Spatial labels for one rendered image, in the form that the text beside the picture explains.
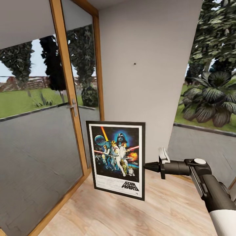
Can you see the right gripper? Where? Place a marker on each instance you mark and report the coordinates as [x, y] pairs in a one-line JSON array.
[[171, 168]]

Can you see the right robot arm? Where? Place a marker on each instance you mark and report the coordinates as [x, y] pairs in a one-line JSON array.
[[215, 194]]

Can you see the poster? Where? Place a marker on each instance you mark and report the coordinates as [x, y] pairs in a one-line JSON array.
[[118, 154]]

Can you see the fixed window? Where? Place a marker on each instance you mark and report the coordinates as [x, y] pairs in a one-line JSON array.
[[205, 121]]

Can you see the door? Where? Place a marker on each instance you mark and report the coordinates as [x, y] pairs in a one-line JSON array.
[[50, 85]]

